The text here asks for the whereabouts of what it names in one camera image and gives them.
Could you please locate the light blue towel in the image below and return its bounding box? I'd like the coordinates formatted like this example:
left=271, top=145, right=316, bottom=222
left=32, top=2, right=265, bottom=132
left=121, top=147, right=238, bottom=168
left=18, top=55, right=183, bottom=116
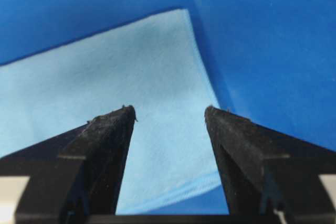
left=1, top=9, right=221, bottom=214

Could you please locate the blue table mat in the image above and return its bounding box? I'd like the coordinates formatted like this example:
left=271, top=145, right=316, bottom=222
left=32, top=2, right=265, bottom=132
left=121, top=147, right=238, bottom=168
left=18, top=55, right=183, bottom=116
left=1, top=0, right=335, bottom=214

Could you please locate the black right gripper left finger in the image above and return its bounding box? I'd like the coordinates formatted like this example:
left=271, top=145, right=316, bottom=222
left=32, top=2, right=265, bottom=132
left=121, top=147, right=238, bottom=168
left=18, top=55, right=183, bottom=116
left=1, top=105, right=136, bottom=223

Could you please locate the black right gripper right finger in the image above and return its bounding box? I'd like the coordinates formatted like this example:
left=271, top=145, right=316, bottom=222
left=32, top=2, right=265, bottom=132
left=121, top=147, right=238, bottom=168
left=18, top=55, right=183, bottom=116
left=204, top=106, right=335, bottom=223

